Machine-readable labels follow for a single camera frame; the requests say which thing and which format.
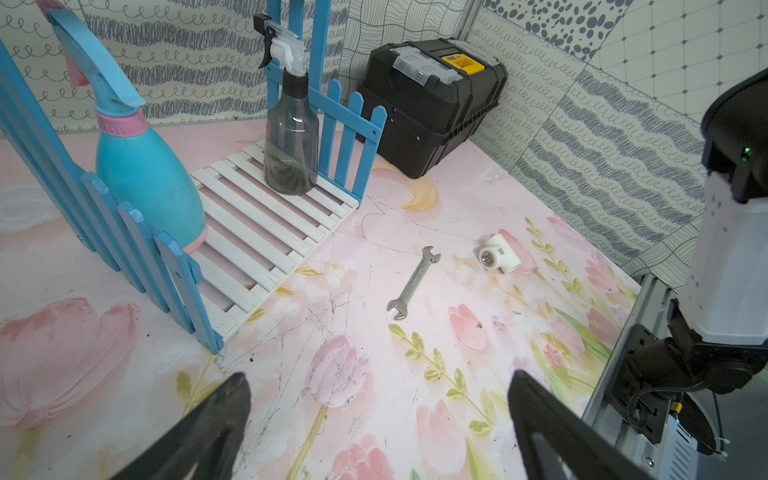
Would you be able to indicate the silver open-end wrench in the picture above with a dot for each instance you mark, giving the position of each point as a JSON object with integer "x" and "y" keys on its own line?
{"x": 399, "y": 306}

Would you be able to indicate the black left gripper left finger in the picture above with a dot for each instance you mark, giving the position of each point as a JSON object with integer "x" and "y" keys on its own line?
{"x": 202, "y": 445}

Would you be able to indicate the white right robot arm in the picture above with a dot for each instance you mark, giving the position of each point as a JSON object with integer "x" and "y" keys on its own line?
{"x": 718, "y": 322}

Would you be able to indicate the floral pink table mat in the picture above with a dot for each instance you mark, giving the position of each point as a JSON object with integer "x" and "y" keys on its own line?
{"x": 92, "y": 373}

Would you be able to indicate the aluminium mounting rail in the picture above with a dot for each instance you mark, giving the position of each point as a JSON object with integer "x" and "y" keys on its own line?
{"x": 656, "y": 403}

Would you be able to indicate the smoky grey spray bottle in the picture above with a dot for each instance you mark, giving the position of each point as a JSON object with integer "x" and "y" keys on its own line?
{"x": 292, "y": 132}

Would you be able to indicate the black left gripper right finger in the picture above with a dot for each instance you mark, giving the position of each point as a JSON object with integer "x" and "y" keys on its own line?
{"x": 554, "y": 442}

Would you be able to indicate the blue and white slatted shelf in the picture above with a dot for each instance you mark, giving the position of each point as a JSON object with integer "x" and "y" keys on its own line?
{"x": 208, "y": 247}

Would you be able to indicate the white pipe fitting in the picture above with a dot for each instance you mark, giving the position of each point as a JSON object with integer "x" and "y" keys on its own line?
{"x": 497, "y": 254}

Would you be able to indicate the teal pink spray bottle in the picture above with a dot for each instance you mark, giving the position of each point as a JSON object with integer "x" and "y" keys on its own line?
{"x": 132, "y": 159}

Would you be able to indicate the black toolbox yellow label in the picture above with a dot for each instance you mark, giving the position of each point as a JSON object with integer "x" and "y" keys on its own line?
{"x": 436, "y": 94}

